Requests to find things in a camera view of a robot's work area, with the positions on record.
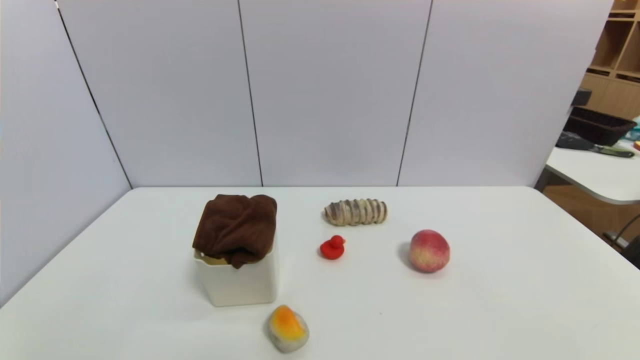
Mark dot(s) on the brown towel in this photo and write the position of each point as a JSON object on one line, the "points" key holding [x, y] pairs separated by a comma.
{"points": [[237, 225]]}

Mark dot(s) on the cream plastic box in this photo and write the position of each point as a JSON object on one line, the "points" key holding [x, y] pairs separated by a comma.
{"points": [[245, 285]]}

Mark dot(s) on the teal object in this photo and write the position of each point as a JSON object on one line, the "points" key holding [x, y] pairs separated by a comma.
{"points": [[635, 131]]}

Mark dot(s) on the striped beige bread roll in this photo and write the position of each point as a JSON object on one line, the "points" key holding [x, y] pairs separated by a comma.
{"points": [[356, 211]]}

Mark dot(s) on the red rubber duck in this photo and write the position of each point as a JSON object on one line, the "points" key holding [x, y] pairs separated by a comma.
{"points": [[332, 248]]}

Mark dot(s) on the pink yellow peach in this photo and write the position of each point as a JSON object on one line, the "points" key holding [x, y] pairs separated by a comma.
{"points": [[429, 251]]}

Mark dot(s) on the orange grey stone toy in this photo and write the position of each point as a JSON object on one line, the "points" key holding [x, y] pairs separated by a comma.
{"points": [[286, 330]]}

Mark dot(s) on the white side table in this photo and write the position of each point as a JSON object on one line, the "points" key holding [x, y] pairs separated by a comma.
{"points": [[595, 170]]}

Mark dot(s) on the grey monitor corner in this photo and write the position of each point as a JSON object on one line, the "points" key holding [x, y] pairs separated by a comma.
{"points": [[582, 96]]}

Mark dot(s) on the black flat tool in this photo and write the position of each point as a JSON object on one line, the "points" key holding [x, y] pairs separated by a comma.
{"points": [[595, 146]]}

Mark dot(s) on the dark woven basket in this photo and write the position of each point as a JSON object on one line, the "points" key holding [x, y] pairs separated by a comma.
{"points": [[600, 125]]}

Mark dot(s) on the wooden shelf unit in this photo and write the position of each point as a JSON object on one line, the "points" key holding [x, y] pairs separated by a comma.
{"points": [[617, 55]]}

